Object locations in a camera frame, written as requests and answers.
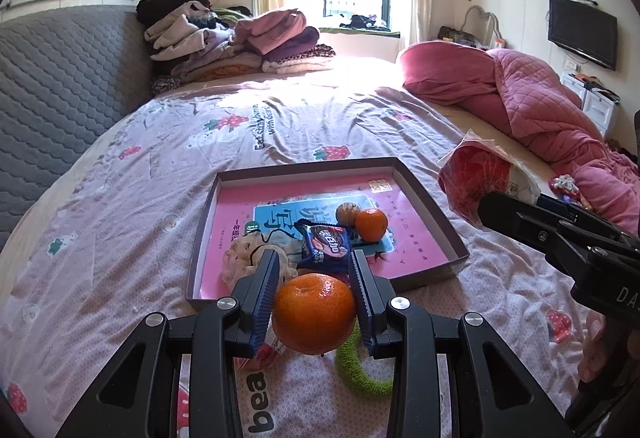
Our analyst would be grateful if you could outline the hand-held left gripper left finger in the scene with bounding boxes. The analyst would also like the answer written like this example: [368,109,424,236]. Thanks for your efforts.
[82,248,281,438]

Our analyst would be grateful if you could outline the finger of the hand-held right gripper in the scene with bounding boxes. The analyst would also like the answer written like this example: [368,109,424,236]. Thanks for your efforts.
[477,191,601,276]
[536,195,640,251]

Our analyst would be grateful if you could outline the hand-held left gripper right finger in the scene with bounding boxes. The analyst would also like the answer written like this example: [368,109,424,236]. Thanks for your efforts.
[347,248,576,438]

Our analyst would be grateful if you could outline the orange tangerine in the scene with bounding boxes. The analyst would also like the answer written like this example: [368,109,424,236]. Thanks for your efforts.
[354,208,389,243]
[271,272,357,356]

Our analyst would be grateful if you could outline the small pink wrapper packet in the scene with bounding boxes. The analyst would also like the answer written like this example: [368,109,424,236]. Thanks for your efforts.
[239,328,286,371]

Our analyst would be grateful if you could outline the red transparent plastic bag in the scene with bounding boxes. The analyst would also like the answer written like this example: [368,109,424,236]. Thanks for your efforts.
[436,128,542,230]

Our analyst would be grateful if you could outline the blue cookie packet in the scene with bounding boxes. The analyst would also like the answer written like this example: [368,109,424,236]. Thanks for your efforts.
[292,218,353,276]

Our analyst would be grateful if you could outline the grey cardboard box pink inside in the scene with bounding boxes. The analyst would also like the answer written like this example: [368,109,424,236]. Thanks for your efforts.
[185,157,470,314]

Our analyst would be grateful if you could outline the person's right hand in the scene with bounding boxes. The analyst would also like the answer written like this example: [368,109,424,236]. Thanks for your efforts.
[577,311,631,384]

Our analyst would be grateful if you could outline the small colourful snack bag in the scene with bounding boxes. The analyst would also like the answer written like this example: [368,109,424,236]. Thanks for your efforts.
[548,174,583,199]

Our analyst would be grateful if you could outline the white cloth plush toy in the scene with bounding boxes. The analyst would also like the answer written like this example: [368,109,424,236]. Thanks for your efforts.
[221,235,306,289]

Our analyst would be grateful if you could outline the brown walnut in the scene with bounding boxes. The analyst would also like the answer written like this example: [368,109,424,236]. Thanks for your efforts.
[335,201,361,225]

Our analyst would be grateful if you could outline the pink quilted blanket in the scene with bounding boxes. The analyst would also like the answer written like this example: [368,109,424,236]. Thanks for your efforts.
[465,47,640,239]

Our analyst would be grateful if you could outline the white plastic drawer cabinet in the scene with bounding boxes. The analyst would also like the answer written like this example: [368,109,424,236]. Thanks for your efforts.
[560,71,621,129]

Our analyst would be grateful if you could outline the strawberry printed pink bedsheet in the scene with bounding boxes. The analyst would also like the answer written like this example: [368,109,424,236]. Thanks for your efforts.
[0,56,640,438]

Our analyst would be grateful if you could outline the pink pillow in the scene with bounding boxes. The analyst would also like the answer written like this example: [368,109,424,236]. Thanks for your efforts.
[397,42,501,106]

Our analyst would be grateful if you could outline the black television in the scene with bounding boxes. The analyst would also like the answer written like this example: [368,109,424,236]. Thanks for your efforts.
[547,0,618,72]

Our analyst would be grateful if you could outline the dark brown bag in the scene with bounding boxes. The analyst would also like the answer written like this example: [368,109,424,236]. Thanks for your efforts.
[440,26,481,46]

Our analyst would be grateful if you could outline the dark clothes on windowsill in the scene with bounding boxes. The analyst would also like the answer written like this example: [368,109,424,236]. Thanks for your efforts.
[340,14,388,30]

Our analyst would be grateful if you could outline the pile of folded clothes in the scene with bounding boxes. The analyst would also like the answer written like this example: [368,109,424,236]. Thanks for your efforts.
[136,0,337,94]

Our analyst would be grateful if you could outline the grey quilted headboard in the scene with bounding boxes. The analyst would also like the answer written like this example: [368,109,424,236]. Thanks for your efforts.
[0,6,156,239]

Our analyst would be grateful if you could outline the green fuzzy ring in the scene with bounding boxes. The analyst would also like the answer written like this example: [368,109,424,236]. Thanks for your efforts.
[335,323,396,396]

